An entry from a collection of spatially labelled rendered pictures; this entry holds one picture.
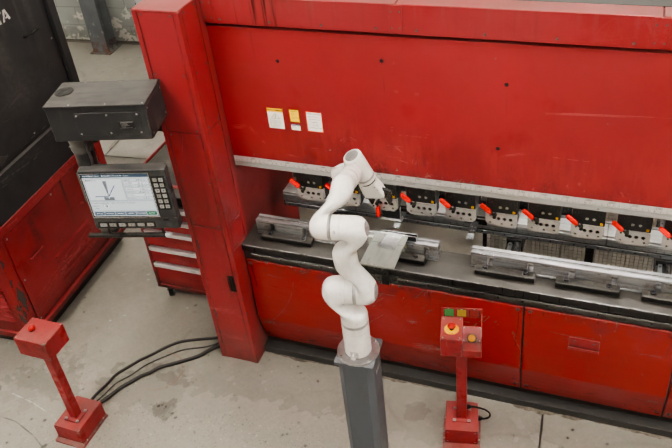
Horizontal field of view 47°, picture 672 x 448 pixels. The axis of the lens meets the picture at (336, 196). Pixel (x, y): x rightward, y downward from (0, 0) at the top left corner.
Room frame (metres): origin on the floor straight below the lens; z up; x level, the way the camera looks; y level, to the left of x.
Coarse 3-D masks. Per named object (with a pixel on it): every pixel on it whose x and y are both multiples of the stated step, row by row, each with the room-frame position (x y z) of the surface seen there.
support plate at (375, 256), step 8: (376, 232) 3.25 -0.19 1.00; (376, 240) 3.18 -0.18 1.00; (400, 240) 3.16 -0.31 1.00; (368, 248) 3.13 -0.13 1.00; (376, 248) 3.12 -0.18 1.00; (384, 248) 3.11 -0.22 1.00; (400, 248) 3.10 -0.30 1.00; (368, 256) 3.06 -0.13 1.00; (376, 256) 3.06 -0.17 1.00; (384, 256) 3.05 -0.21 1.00; (392, 256) 3.04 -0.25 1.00; (368, 264) 3.00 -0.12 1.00; (376, 264) 2.99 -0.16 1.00; (384, 264) 2.99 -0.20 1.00; (392, 264) 2.98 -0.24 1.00
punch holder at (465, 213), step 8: (448, 192) 3.07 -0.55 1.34; (448, 200) 3.07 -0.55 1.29; (456, 200) 3.05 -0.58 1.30; (464, 200) 3.04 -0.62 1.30; (472, 200) 3.02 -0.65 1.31; (456, 208) 3.05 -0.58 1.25; (464, 208) 3.04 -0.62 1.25; (448, 216) 3.07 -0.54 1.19; (456, 216) 3.05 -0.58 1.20; (464, 216) 3.03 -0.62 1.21; (472, 216) 3.02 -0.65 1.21
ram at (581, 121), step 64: (256, 64) 3.45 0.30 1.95; (320, 64) 3.32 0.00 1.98; (384, 64) 3.19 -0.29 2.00; (448, 64) 3.07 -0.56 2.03; (512, 64) 2.95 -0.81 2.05; (576, 64) 2.85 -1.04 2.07; (640, 64) 2.75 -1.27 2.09; (256, 128) 3.48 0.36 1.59; (384, 128) 3.20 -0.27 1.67; (448, 128) 3.07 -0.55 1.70; (512, 128) 2.95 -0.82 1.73; (576, 128) 2.84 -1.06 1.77; (640, 128) 2.73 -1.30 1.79; (576, 192) 2.83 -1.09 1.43; (640, 192) 2.72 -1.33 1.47
